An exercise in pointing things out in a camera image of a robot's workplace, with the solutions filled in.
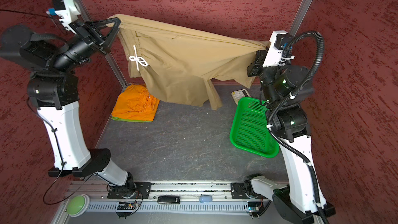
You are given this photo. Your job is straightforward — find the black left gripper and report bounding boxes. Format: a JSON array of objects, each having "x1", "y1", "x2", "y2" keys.
[{"x1": 52, "y1": 17, "x2": 121, "y2": 72}]

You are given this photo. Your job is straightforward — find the orange shorts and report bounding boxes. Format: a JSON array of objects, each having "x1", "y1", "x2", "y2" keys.
[{"x1": 112, "y1": 85, "x2": 160, "y2": 121}]

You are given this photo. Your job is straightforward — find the khaki brown shorts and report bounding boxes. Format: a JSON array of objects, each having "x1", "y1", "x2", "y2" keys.
[{"x1": 117, "y1": 14, "x2": 269, "y2": 110}]

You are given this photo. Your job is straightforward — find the lime green shorts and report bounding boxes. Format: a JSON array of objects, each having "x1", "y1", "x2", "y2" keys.
[{"x1": 112, "y1": 117, "x2": 153, "y2": 123}]

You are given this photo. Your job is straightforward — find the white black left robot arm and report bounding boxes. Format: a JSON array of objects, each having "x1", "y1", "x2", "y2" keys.
[{"x1": 1, "y1": 18, "x2": 137, "y2": 199}]

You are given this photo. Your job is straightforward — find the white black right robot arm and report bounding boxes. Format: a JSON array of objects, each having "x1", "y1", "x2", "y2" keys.
[{"x1": 245, "y1": 50, "x2": 336, "y2": 224}]

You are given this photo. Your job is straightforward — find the cream desk calculator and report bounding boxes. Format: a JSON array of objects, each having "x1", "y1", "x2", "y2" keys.
[{"x1": 231, "y1": 89, "x2": 251, "y2": 105}]

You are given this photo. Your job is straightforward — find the green plastic laundry basket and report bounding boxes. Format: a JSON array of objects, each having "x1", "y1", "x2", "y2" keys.
[{"x1": 230, "y1": 97, "x2": 279, "y2": 158}]

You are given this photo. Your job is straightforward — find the right circuit board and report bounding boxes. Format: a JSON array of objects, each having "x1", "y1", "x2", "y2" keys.
[{"x1": 246, "y1": 202, "x2": 263, "y2": 214}]

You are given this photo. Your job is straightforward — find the circuit board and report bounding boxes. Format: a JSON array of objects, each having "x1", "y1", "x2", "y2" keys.
[
  {"x1": 246, "y1": 202, "x2": 263, "y2": 214},
  {"x1": 117, "y1": 202, "x2": 137, "y2": 211}
]

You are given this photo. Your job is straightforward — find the light blue small object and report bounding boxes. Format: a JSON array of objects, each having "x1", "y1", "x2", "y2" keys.
[{"x1": 199, "y1": 195, "x2": 212, "y2": 203}]

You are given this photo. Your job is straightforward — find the black usb device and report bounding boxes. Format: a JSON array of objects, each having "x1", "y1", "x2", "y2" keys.
[{"x1": 157, "y1": 196, "x2": 180, "y2": 204}]

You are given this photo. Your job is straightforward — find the green round push button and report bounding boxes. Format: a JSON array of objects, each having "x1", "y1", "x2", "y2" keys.
[{"x1": 66, "y1": 194, "x2": 90, "y2": 217}]

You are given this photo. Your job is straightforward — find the left circuit board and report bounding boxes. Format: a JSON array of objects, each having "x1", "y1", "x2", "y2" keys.
[{"x1": 117, "y1": 202, "x2": 137, "y2": 211}]

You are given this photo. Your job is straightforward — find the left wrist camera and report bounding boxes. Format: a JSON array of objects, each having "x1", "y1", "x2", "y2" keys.
[{"x1": 46, "y1": 0, "x2": 81, "y2": 34}]

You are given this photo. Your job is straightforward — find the left aluminium corner post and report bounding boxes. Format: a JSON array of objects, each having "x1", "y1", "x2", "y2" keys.
[{"x1": 75, "y1": 0, "x2": 128, "y2": 90}]

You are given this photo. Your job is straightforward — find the aluminium corner post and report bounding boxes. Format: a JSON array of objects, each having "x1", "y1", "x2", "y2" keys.
[
  {"x1": 75, "y1": 0, "x2": 128, "y2": 90},
  {"x1": 289, "y1": 0, "x2": 313, "y2": 36}
]

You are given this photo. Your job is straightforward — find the right aluminium corner post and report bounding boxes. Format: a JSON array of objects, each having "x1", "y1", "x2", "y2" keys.
[{"x1": 289, "y1": 0, "x2": 313, "y2": 36}]

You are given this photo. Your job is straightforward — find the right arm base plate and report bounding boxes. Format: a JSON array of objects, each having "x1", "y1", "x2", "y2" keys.
[{"x1": 230, "y1": 182, "x2": 248, "y2": 200}]

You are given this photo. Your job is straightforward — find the aluminium front rail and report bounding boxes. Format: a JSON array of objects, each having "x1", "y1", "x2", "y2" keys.
[{"x1": 67, "y1": 179, "x2": 271, "y2": 216}]

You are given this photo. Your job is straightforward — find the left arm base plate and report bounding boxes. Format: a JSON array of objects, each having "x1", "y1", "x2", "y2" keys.
[{"x1": 107, "y1": 182, "x2": 152, "y2": 200}]

